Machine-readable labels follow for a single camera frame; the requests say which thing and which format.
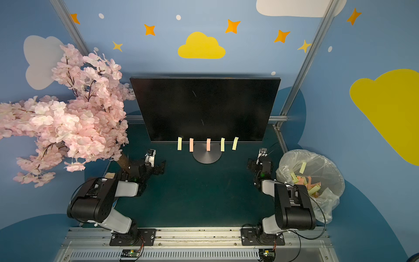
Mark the round grey monitor stand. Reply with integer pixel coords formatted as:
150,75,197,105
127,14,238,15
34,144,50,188
192,143,222,164

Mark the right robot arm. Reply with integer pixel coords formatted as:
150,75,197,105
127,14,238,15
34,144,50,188
247,157,316,242

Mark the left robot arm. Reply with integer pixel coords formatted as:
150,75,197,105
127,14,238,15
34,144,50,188
67,159,167,246

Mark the green circuit board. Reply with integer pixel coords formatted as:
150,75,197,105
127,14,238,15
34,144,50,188
121,250,140,259
259,250,276,262

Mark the right aluminium frame post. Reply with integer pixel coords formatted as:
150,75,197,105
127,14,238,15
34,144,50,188
275,0,340,131

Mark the right green circuit board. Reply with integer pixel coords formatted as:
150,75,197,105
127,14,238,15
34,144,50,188
259,250,276,262

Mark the aluminium frame post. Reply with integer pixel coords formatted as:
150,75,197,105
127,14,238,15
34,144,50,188
50,0,89,56
275,0,340,131

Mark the pink sticky note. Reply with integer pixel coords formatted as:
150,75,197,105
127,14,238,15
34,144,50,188
189,138,194,152
206,138,211,152

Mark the left green circuit board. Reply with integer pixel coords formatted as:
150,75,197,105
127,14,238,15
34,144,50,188
121,250,140,259

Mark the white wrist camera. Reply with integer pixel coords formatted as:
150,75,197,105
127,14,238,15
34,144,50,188
256,148,268,164
145,149,156,168

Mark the black computer monitor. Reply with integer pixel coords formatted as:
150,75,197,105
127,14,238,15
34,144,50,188
131,77,281,142

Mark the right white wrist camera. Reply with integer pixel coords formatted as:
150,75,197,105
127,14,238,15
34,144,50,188
256,148,268,164

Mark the pink cherry blossom tree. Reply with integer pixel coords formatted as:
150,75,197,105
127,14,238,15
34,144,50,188
1,44,135,187

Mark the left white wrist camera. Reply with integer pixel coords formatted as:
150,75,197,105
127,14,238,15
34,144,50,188
145,149,156,168

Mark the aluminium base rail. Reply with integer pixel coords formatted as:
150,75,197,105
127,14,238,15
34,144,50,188
55,227,338,262

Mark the pile of discarded sticky notes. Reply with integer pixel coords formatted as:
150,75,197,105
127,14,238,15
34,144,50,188
290,162,321,198

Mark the bin with plastic bag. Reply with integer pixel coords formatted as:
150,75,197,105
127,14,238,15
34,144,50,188
276,150,345,223

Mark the left aluminium frame post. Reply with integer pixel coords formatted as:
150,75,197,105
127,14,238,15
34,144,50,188
50,0,89,56

